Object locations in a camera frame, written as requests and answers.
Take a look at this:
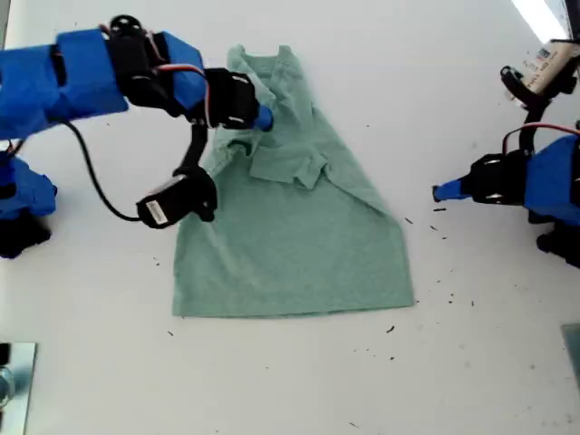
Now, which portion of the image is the green t-shirt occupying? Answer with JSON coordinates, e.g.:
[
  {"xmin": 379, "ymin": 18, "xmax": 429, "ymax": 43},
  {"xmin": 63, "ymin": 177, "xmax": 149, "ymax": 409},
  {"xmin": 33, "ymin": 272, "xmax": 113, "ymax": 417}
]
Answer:
[{"xmin": 170, "ymin": 43, "xmax": 416, "ymax": 319}]

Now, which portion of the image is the camera black stalk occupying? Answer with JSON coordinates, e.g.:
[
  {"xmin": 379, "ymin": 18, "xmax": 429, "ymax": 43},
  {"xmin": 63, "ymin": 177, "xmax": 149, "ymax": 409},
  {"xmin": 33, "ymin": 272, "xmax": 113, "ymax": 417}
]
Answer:
[
  {"xmin": 519, "ymin": 101, "xmax": 554, "ymax": 155},
  {"xmin": 180, "ymin": 121, "xmax": 210, "ymax": 172}
]

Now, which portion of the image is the arm red white wire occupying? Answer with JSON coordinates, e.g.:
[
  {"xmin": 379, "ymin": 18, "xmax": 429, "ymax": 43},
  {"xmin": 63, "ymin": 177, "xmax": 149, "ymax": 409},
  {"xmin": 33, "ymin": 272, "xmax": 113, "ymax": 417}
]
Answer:
[
  {"xmin": 502, "ymin": 121, "xmax": 580, "ymax": 158},
  {"xmin": 147, "ymin": 63, "xmax": 214, "ymax": 128}
]

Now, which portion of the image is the camera black cable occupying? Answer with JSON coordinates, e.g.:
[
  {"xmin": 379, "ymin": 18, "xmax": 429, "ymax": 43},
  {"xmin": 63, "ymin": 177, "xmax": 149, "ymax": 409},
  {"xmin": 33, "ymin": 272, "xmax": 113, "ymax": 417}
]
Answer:
[{"xmin": 63, "ymin": 120, "xmax": 142, "ymax": 224}]

